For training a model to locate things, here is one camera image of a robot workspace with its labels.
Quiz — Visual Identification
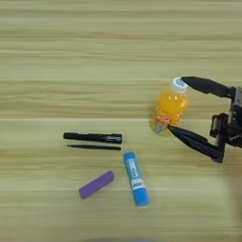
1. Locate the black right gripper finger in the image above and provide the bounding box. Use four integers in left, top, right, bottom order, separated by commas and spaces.
166, 124, 226, 164
181, 76, 237, 99

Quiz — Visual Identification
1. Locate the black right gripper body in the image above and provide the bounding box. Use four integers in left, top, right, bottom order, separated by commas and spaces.
224, 86, 242, 149

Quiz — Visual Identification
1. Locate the orange juice bottle white cap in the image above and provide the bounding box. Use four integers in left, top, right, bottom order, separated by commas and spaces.
149, 77, 190, 137

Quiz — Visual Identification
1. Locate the blue glue stick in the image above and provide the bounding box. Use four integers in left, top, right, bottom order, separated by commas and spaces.
123, 151, 151, 208

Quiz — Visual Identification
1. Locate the purple rectangular block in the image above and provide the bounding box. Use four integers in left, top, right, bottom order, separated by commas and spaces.
78, 170, 116, 200

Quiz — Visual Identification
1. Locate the small black box white label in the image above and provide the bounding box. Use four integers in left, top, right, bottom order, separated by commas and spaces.
209, 112, 231, 139

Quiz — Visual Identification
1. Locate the thin black stick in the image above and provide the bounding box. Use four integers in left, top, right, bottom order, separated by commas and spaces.
66, 144, 122, 151

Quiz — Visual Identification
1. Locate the black marker pen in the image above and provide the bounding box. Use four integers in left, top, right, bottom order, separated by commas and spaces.
62, 131, 123, 145

